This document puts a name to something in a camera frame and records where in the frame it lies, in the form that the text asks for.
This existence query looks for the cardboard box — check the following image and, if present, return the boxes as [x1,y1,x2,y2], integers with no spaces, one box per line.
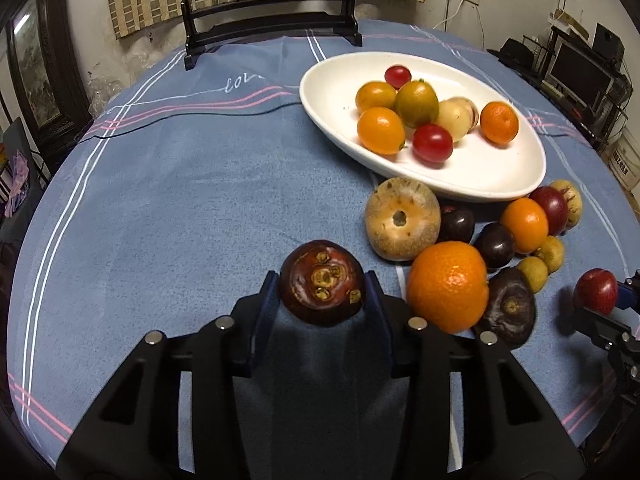
[602,130,640,191]

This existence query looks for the black speaker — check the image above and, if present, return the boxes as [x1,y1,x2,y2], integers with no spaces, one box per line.
[592,22,626,61]

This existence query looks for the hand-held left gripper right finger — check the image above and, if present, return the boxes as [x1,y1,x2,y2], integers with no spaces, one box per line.
[363,270,585,480]

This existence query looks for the reddish brown mangosteen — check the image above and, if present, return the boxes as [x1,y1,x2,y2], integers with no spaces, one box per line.
[279,239,367,327]

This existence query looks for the red plum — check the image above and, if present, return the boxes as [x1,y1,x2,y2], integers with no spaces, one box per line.
[528,185,570,237]
[573,268,620,316]

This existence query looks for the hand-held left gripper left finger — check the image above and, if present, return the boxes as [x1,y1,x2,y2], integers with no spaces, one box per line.
[55,270,282,480]

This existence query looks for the small orange tomato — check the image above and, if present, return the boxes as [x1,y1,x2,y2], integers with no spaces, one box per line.
[355,81,398,115]
[356,106,407,156]

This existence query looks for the white power cable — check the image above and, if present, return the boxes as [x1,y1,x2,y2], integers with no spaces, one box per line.
[432,0,466,31]

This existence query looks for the pale yellow pepino melon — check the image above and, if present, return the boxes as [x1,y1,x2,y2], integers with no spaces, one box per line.
[432,99,472,144]

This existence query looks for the dark purple plum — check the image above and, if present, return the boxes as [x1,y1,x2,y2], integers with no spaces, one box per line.
[437,204,476,245]
[472,222,517,270]

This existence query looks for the black hat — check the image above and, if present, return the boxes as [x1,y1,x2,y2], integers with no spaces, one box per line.
[487,37,538,68]

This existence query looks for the smooth orange mandarin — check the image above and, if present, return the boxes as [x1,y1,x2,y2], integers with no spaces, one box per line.
[479,101,520,145]
[499,197,550,255]

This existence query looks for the large dimpled orange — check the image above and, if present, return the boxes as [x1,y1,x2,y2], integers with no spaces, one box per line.
[406,241,490,335]

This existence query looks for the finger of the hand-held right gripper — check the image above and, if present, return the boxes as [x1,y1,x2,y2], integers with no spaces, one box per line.
[574,306,635,350]
[619,270,640,311]

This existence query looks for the computer monitor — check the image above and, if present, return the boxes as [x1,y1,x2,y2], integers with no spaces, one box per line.
[547,42,613,106]

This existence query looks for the small red cherry tomato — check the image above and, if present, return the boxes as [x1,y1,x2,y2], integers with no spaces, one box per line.
[384,64,413,90]

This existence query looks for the dark purple mangosteen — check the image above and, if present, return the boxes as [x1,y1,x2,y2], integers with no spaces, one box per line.
[472,266,538,352]

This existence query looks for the yellow-green tomato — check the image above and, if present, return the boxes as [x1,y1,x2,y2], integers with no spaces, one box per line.
[395,79,440,129]

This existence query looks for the dark framed painting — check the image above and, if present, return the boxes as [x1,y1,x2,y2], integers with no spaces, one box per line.
[5,0,93,161]

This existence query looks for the blue striped tablecloth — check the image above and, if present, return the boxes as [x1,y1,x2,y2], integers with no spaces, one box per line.
[7,19,640,471]

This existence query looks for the purple striped pepino melon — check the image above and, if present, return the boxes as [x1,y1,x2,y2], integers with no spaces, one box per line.
[452,97,481,131]

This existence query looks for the small yellow-green round fruit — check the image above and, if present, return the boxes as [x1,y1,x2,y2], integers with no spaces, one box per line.
[515,256,550,295]
[531,235,566,275]

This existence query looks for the purple cloth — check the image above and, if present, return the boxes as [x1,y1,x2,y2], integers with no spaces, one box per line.
[0,152,33,216]

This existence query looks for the tan brown round fruit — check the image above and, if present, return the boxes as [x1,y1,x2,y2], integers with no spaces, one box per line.
[364,176,442,262]

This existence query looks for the olive pepino melon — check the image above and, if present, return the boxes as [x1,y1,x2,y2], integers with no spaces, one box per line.
[547,179,583,231]

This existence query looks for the white oval plate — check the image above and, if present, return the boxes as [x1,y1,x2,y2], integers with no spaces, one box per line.
[299,51,547,204]

